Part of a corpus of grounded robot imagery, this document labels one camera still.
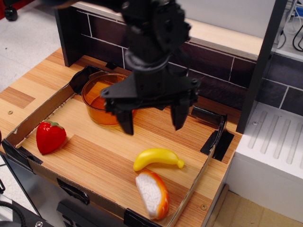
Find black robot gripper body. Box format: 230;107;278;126
100;68;200;114

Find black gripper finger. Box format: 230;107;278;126
171;100;192;131
116;110;134;135

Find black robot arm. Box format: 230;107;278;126
44;0;200;135

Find orange transparent plastic pot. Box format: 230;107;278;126
81;71;127;126

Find cardboard fence with black tape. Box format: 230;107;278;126
0;74;236;227

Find yellow toy banana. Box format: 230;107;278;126
133;148;185;171

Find red toy strawberry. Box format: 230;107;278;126
36;121;67;155

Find white toy sink drainboard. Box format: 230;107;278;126
227;103;303;222

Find black chair caster wheel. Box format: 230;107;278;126
4;6;18;21

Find black cables at right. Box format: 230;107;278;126
276;0;303;52

